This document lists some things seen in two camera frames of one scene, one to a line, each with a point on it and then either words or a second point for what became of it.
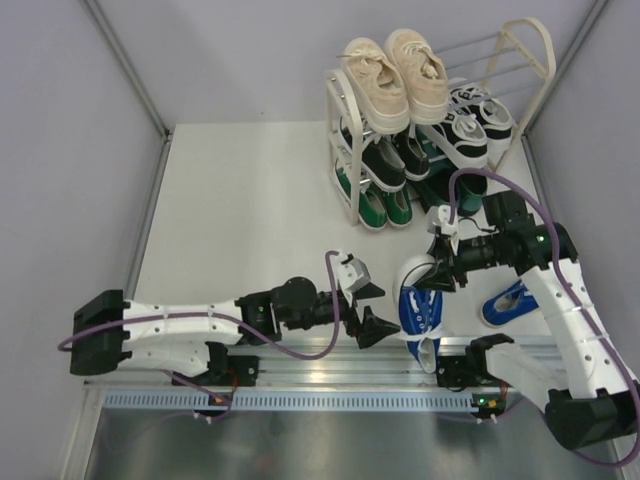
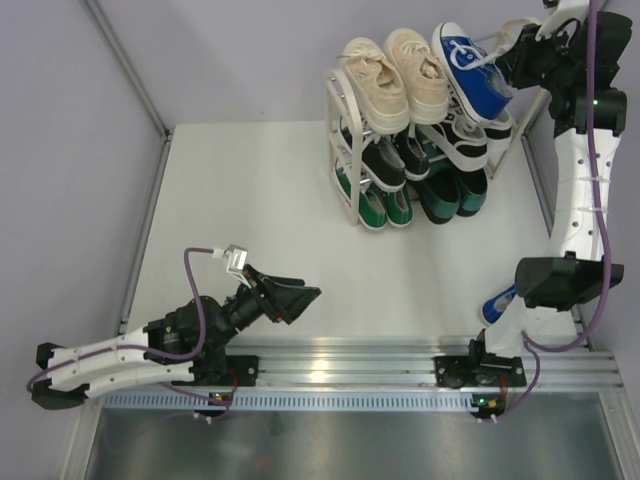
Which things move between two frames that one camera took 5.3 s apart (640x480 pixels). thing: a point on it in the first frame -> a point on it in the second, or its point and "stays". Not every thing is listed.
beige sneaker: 422,74 stays
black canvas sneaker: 382,160 stays
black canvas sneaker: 415,162 stays
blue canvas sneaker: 509,305 stays
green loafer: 470,189 stays
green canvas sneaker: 398,207 stays
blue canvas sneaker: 420,311 -> 476,76
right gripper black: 442,249 -> 513,60
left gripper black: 372,329 -> 282,299
